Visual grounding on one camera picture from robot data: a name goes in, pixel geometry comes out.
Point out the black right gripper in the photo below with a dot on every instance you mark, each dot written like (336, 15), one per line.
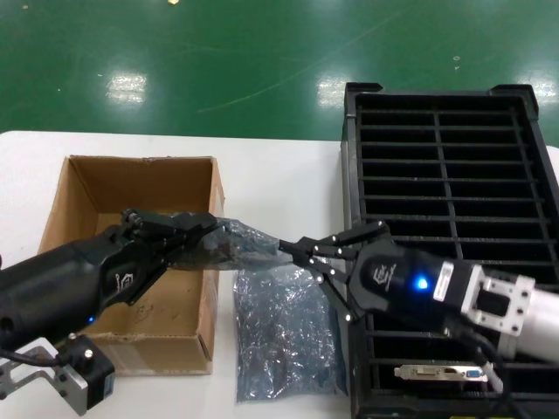
(393, 283)

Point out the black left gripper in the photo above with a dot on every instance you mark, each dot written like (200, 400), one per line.
(65, 288)

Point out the dark antistatic bubble bag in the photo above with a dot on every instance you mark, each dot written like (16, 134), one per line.
(244, 244)

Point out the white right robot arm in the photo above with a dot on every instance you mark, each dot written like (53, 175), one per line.
(541, 323)

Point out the brown cardboard box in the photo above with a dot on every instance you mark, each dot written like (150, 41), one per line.
(131, 183)

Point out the black slotted plastic container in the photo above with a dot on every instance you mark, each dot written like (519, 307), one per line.
(349, 174)

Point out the crumpled grey antistatic bag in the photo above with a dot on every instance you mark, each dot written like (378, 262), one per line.
(284, 340)

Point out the graphics card with silver bracket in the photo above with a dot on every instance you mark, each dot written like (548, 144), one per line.
(428, 373)

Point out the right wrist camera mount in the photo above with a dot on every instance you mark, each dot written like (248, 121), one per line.
(493, 301)

